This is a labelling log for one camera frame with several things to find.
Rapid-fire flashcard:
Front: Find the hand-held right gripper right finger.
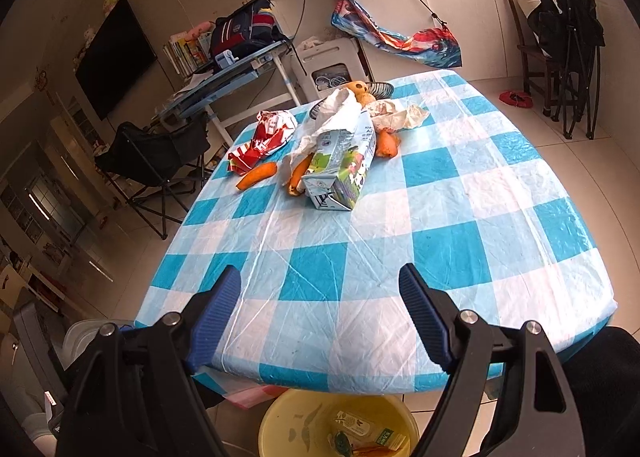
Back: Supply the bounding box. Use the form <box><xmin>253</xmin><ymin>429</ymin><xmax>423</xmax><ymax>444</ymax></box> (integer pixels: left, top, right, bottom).
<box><xmin>398</xmin><ymin>263</ymin><xmax>586</xmax><ymax>457</ymax></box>

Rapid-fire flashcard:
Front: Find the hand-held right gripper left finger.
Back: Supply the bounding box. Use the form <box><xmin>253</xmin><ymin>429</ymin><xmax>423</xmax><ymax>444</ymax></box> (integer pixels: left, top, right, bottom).
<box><xmin>55</xmin><ymin>264</ymin><xmax>243</xmax><ymax>457</ymax></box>

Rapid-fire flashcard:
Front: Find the yellow plastic basin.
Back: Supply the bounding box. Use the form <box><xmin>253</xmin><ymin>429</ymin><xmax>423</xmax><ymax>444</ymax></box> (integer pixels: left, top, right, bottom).
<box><xmin>258</xmin><ymin>388</ymin><xmax>421</xmax><ymax>457</ymax></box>

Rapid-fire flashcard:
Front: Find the printed milk carton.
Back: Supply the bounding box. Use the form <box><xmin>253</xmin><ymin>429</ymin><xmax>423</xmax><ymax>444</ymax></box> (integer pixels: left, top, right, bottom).
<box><xmin>301</xmin><ymin>112</ymin><xmax>377</xmax><ymax>213</ymax></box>

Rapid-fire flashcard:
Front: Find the red snack bag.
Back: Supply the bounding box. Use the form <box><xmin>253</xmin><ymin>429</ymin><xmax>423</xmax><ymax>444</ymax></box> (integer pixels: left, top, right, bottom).
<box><xmin>227</xmin><ymin>110</ymin><xmax>299</xmax><ymax>176</ymax></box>

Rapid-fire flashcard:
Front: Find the translucent plastic bag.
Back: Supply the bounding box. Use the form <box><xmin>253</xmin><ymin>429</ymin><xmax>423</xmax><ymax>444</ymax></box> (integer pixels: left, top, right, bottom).
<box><xmin>292</xmin><ymin>87</ymin><xmax>373</xmax><ymax>183</ymax></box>

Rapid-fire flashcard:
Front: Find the blue white checkered tablecloth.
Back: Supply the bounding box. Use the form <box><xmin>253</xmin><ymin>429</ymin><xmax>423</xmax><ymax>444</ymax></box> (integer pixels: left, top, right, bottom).
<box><xmin>132</xmin><ymin>68</ymin><xmax>618</xmax><ymax>395</ymax></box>

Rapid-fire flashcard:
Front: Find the pink checkered undercloth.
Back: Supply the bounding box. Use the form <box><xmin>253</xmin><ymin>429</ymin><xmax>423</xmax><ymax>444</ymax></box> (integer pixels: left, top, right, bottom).
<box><xmin>192</xmin><ymin>369</ymin><xmax>289</xmax><ymax>411</ymax></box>

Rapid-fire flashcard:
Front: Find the light green sofa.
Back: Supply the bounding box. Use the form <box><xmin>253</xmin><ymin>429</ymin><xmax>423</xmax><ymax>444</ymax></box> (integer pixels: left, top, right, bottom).
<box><xmin>10</xmin><ymin>299</ymin><xmax>136</xmax><ymax>443</ymax></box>

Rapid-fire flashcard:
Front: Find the black folding camping chair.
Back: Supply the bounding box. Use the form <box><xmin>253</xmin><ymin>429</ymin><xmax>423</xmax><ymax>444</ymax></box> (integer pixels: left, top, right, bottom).
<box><xmin>95</xmin><ymin>112</ymin><xmax>212</xmax><ymax>241</ymax></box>

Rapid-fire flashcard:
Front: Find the person's right leg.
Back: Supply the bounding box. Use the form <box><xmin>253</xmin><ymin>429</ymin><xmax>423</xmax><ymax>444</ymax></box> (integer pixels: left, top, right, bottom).
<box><xmin>560</xmin><ymin>324</ymin><xmax>640</xmax><ymax>457</ymax></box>

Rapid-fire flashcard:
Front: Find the crumpled printed plastic bag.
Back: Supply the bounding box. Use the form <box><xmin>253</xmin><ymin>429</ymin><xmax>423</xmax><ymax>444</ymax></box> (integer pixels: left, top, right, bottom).
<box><xmin>367</xmin><ymin>100</ymin><xmax>431</xmax><ymax>131</ymax></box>

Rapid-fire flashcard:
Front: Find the red cloth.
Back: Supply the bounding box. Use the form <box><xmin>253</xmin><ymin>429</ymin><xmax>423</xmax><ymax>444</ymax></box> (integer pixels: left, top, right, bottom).
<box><xmin>500</xmin><ymin>90</ymin><xmax>535</xmax><ymax>109</ymax></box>

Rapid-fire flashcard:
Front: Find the blue study desk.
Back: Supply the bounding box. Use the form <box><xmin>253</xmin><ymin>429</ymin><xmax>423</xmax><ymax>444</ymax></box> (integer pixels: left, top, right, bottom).
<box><xmin>152</xmin><ymin>37</ymin><xmax>302</xmax><ymax>148</ymax></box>

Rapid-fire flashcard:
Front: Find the row of books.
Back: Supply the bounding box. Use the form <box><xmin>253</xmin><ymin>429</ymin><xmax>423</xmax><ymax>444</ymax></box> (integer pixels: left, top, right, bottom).
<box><xmin>162</xmin><ymin>30</ymin><xmax>217</xmax><ymax>79</ymax></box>

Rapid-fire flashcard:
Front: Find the white plastic storage stool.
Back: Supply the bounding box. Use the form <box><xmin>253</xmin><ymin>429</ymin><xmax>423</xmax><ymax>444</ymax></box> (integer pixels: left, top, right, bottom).
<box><xmin>291</xmin><ymin>40</ymin><xmax>374</xmax><ymax>103</ymax></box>

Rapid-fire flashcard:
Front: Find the dark wooden chair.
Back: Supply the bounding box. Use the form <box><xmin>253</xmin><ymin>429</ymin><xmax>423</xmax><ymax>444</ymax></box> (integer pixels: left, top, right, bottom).
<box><xmin>494</xmin><ymin>0</ymin><xmax>566</xmax><ymax>119</ymax></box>

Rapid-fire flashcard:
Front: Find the dark striped backpack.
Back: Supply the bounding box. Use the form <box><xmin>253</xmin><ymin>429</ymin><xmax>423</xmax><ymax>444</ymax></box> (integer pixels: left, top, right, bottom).
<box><xmin>209</xmin><ymin>0</ymin><xmax>284</xmax><ymax>61</ymax></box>

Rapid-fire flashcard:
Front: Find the dark wire fruit tray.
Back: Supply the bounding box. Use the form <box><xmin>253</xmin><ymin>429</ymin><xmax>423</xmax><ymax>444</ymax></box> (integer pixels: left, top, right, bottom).
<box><xmin>308</xmin><ymin>80</ymin><xmax>397</xmax><ymax>121</ymax></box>

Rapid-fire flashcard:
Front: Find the black wall television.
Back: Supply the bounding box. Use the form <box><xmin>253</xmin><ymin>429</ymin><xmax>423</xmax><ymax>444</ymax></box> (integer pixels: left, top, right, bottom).
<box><xmin>75</xmin><ymin>0</ymin><xmax>159</xmax><ymax>121</ymax></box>

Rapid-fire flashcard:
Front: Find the colourful bag with black strap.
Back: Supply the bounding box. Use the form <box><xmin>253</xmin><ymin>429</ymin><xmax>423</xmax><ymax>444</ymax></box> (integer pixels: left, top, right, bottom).
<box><xmin>331</xmin><ymin>0</ymin><xmax>464</xmax><ymax>69</ymax></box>

